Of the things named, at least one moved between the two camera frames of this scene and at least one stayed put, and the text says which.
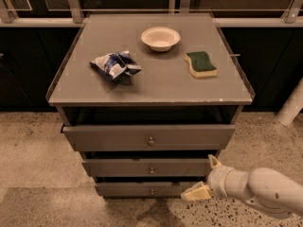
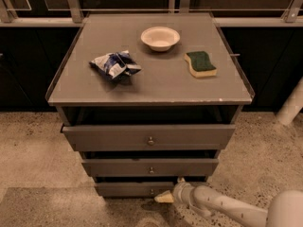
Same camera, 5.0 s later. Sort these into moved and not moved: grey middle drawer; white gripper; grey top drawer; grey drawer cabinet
Moved: white gripper
Not moved: grey top drawer; grey drawer cabinet; grey middle drawer
